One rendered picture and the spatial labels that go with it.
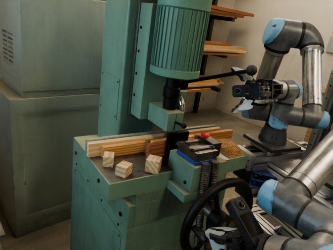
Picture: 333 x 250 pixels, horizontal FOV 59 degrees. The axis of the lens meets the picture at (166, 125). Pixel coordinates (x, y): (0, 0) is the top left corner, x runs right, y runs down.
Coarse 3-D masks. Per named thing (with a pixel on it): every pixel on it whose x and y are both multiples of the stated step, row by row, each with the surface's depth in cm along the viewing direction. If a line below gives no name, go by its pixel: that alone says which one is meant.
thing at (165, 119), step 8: (152, 104) 111; (160, 104) 112; (152, 112) 111; (160, 112) 107; (168, 112) 104; (176, 112) 105; (152, 120) 112; (160, 120) 107; (168, 120) 103; (176, 120) 105; (168, 128) 105; (176, 128) 107
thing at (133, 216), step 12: (84, 144) 129; (84, 156) 124; (120, 204) 97; (132, 204) 94; (144, 204) 95; (156, 204) 98; (168, 204) 102; (180, 204) 105; (120, 216) 98; (132, 216) 94; (144, 216) 97; (156, 216) 100; (168, 216) 104
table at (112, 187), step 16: (96, 160) 97; (128, 160) 100; (144, 160) 101; (240, 160) 116; (96, 176) 93; (112, 176) 89; (128, 176) 90; (144, 176) 91; (160, 176) 95; (112, 192) 86; (128, 192) 90; (144, 192) 93; (176, 192) 93; (192, 192) 92
